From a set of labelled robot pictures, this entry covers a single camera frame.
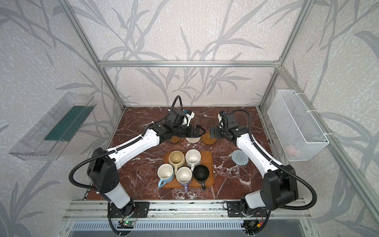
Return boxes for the round wooden saucer coaster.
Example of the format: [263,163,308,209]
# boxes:
[201,132,217,145]

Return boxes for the woven multicolour round coaster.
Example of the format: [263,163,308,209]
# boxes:
[186,137,201,144]

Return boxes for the dark round wooden coaster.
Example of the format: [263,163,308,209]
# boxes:
[169,136,185,144]

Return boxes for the grey round felt coaster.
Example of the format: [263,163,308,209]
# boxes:
[231,150,249,166]

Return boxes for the beige glazed mug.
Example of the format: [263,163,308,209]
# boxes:
[168,151,186,175]

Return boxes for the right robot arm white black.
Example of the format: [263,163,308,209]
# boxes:
[210,109,317,210]

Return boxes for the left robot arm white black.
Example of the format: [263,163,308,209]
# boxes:
[69,109,205,210]

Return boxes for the white speckled mug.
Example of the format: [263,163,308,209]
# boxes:
[185,149,201,171]

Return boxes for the black mug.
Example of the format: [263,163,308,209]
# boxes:
[192,165,210,190]

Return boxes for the orange rectangular tray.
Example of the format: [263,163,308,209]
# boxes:
[162,151,215,189]

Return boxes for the purple mug white inside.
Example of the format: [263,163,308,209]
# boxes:
[176,167,192,193]

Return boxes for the light blue mug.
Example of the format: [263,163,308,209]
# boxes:
[158,164,175,188]

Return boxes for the pink object in basket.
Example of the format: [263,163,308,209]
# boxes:
[284,145,299,157]

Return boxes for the green circuit board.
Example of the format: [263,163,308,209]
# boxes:
[117,221,135,229]

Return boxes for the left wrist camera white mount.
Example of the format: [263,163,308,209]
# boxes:
[182,110,194,126]

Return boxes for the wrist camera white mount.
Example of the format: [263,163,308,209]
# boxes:
[218,111,226,128]
[182,110,194,126]

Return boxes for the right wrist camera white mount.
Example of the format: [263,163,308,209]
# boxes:
[218,111,226,128]

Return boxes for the white wire mesh basket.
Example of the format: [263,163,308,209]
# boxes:
[268,90,329,162]

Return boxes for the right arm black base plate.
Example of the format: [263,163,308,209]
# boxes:
[223,201,268,218]

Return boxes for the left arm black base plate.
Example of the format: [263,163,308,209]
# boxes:
[107,201,150,219]

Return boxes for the right electronics board with wires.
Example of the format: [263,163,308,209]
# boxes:
[241,220,264,230]

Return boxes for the aluminium front rail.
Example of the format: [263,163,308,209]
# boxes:
[60,199,313,221]

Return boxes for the clear plastic wall bin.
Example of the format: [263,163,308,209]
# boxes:
[9,92,97,161]

